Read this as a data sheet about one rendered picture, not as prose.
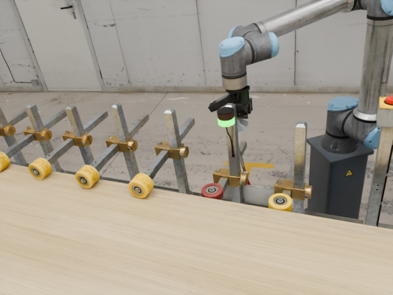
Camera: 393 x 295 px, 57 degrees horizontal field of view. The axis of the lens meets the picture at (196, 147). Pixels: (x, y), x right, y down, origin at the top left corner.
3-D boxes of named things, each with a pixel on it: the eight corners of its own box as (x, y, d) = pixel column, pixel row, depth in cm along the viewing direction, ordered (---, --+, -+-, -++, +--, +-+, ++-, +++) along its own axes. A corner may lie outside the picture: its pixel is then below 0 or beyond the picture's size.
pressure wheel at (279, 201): (264, 221, 131) (263, 197, 124) (282, 212, 133) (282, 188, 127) (278, 235, 124) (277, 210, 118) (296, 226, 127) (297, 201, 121)
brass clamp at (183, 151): (162, 149, 157) (159, 140, 154) (190, 153, 152) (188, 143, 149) (155, 157, 152) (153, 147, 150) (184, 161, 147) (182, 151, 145)
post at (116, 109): (138, 189, 177) (114, 102, 151) (144, 191, 175) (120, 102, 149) (134, 194, 174) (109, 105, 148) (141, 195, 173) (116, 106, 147)
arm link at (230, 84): (218, 79, 128) (226, 69, 135) (219, 91, 130) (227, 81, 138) (242, 79, 124) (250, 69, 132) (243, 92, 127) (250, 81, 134)
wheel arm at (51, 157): (103, 115, 192) (102, 109, 190) (109, 116, 190) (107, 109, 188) (37, 170, 154) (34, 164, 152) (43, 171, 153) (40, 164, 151)
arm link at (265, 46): (264, 27, 134) (235, 35, 130) (282, 33, 125) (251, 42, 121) (265, 51, 139) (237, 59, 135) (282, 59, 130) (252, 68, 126)
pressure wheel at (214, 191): (209, 202, 143) (205, 180, 137) (227, 206, 140) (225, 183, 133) (201, 216, 137) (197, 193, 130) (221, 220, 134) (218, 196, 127)
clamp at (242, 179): (217, 176, 153) (216, 166, 150) (248, 180, 147) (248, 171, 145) (213, 184, 148) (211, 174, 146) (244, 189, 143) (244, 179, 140)
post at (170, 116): (184, 199, 167) (166, 106, 142) (191, 200, 166) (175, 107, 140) (181, 203, 165) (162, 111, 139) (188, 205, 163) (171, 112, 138)
